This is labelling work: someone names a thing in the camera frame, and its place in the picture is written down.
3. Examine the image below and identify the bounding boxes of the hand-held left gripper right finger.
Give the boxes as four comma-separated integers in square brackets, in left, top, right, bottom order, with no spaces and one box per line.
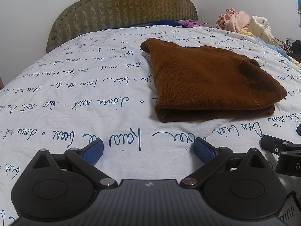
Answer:
[181,137,268,190]

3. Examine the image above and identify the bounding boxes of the white script printed quilt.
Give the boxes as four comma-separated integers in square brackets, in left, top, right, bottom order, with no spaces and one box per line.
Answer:
[0,25,301,226]

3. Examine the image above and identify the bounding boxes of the dark striped cloth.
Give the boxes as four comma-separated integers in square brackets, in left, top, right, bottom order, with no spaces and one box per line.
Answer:
[283,38,301,63]

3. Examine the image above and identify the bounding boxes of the pile of pink clothes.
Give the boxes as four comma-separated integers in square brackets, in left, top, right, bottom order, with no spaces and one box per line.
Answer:
[216,8,252,33]

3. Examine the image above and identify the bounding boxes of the brown knit sweater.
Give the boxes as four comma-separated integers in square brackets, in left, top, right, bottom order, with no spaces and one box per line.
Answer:
[140,38,287,123]

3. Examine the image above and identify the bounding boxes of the cream padded jacket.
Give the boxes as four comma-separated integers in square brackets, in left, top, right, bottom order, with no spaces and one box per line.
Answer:
[248,16,277,44]

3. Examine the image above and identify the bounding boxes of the olive upholstered headboard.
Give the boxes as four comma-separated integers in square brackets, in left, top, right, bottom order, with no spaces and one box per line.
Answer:
[46,0,198,53]

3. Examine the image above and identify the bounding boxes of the light blue cloth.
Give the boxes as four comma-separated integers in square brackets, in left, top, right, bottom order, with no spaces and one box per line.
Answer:
[255,36,291,57]

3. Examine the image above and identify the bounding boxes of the purple cloth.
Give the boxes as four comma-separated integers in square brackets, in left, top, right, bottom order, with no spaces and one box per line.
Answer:
[179,19,201,28]

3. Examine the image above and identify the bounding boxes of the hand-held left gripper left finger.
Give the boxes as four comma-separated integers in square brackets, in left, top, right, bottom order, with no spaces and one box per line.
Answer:
[32,138,118,190]

